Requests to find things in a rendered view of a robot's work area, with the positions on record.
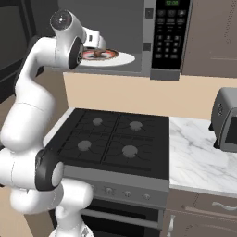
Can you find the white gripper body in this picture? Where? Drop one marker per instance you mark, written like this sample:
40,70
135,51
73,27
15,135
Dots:
100,40

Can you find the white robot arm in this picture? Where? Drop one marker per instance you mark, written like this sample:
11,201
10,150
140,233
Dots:
29,123

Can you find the brown potato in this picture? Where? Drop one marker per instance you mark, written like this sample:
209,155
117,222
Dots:
98,53

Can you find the grey microwave oven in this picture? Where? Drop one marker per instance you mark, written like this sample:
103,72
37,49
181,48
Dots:
129,31

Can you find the black microwave door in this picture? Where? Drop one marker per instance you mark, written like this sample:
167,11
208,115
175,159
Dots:
12,37

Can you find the white round plate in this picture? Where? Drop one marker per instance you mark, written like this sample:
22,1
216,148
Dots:
123,59

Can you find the black gas hob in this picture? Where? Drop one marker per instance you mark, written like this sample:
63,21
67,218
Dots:
123,139

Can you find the grey oven control panel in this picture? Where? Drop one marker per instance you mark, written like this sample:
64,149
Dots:
123,185

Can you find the grey oven knob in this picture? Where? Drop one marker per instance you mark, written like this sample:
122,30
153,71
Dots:
127,193
92,188
146,196
108,190

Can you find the grey toaster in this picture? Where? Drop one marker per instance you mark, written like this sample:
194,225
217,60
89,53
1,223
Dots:
227,123

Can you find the black oven door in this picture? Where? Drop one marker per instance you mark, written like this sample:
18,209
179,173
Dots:
123,227

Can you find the brown drawer front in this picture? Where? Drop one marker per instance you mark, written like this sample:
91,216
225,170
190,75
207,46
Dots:
200,202

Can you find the brown base cupboard door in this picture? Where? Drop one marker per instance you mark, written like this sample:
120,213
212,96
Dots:
203,227

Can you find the brown wall cupboard door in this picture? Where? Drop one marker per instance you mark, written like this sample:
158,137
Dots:
213,37

